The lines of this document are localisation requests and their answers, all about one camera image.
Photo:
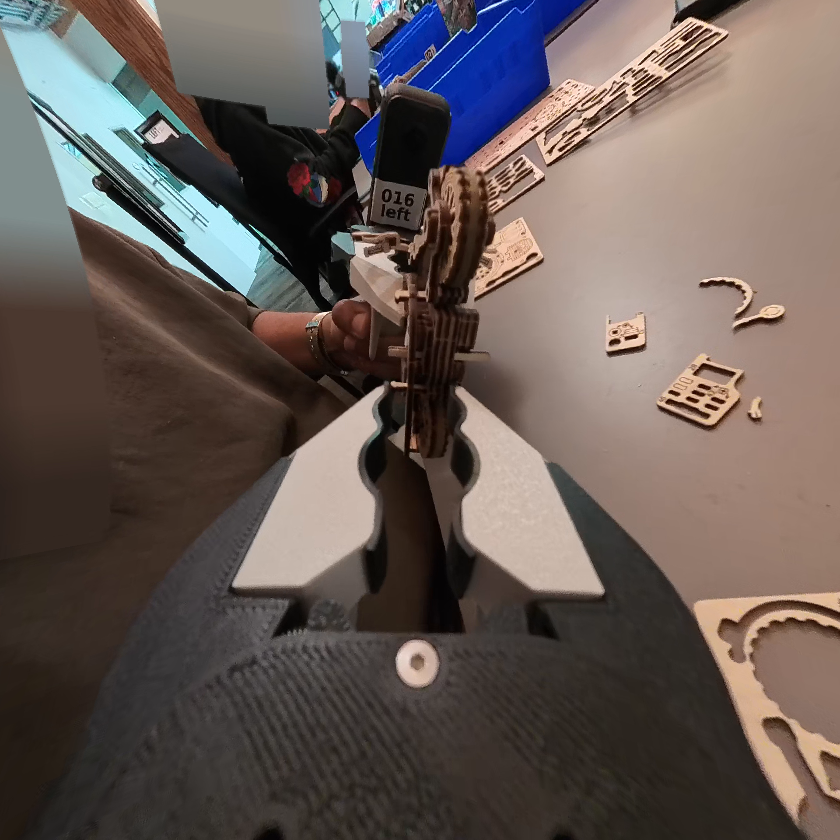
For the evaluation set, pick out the slotted wooden puzzle sheet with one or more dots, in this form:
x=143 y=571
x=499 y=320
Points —
x=515 y=184

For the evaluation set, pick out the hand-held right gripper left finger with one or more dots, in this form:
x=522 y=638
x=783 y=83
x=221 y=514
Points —
x=308 y=512

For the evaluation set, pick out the wooden motorcycle model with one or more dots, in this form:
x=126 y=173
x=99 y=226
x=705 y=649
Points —
x=439 y=315

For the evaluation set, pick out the gear cutout wooden sheet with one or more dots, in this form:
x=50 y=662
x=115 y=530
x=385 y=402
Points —
x=735 y=663

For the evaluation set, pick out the person's left hand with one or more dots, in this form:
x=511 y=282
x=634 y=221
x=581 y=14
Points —
x=351 y=334

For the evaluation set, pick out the person's brown shirt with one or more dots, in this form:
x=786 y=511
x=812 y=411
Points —
x=177 y=367

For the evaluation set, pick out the tiny wooden offcut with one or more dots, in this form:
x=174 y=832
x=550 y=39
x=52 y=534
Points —
x=755 y=408

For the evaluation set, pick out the blue plastic bin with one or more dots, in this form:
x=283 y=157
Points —
x=479 y=85
x=525 y=10

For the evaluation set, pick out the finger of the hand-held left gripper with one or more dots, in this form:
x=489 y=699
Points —
x=375 y=334
x=377 y=282

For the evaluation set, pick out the wooden mirror piece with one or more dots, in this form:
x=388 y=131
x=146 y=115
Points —
x=764 y=313

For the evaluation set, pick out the person's left forearm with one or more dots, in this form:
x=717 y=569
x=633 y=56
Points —
x=282 y=334

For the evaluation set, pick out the small wooden card piece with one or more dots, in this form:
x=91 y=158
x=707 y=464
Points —
x=623 y=336

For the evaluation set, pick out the thin-cut wooden puzzle sheet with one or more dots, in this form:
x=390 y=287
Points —
x=518 y=138

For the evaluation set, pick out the toothed wooden arc piece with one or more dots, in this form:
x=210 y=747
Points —
x=741 y=292

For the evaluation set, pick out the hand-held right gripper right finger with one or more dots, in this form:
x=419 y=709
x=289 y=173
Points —
x=518 y=525

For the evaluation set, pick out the long wooden puzzle sheet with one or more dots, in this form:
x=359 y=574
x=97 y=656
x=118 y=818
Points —
x=630 y=92

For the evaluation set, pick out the wooden grid cutout piece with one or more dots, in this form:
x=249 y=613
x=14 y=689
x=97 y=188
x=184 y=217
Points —
x=699 y=392

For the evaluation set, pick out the black handrail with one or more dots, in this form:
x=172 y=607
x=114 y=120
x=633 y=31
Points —
x=124 y=170

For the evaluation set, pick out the printed wooden puzzle sheet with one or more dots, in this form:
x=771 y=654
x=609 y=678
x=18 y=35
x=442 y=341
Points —
x=515 y=253

